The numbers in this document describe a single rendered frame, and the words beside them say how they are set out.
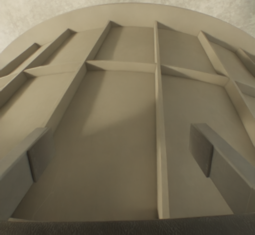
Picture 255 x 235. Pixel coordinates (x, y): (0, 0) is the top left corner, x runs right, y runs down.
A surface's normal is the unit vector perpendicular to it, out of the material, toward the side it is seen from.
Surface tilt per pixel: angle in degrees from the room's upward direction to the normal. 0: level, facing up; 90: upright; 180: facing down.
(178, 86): 90
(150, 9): 0
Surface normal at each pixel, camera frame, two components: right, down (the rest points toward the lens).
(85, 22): -0.11, 0.65
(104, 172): 0.01, -0.76
